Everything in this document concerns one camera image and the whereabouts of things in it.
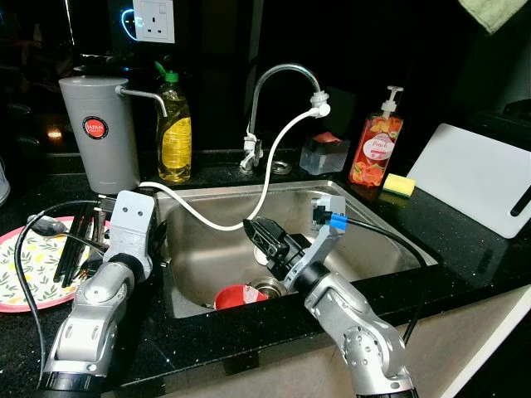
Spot yellow dish soap bottle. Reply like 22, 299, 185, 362
155, 61, 194, 184

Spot white flexible hose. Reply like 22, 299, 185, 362
139, 94, 332, 232

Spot clear plastic sponge holder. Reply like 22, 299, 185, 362
300, 137, 350, 176

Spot black cable with blue tape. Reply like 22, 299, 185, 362
319, 213, 433, 346

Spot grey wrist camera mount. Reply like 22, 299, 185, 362
105, 189, 159, 279
284, 195, 348, 292

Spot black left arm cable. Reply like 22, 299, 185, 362
14, 197, 114, 334

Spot red patterned bowl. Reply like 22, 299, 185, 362
213, 284, 269, 313

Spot metal sink drain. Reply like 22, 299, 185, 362
249, 276, 288, 300

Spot chrome gooseneck faucet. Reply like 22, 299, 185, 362
240, 64, 325, 174

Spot stainless steel sink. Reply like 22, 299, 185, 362
157, 180, 437, 321

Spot black chopstick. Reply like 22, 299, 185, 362
55, 209, 90, 284
71, 212, 105, 288

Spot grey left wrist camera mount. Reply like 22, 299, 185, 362
105, 189, 159, 279

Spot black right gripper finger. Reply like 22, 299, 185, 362
251, 217, 292, 249
243, 222, 280, 263

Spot yellow sponge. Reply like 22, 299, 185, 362
381, 172, 417, 199

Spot metal spoon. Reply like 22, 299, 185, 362
27, 214, 110, 250

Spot white cutting board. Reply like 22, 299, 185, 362
406, 124, 531, 240

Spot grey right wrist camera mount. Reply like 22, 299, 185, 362
284, 195, 348, 292

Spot grey water filter canister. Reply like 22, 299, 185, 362
58, 76, 168, 197

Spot green cloth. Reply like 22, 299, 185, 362
458, 0, 529, 35

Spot white wall socket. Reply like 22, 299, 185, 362
133, 0, 178, 45

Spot peach hand soap pump bottle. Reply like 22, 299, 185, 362
348, 86, 406, 189

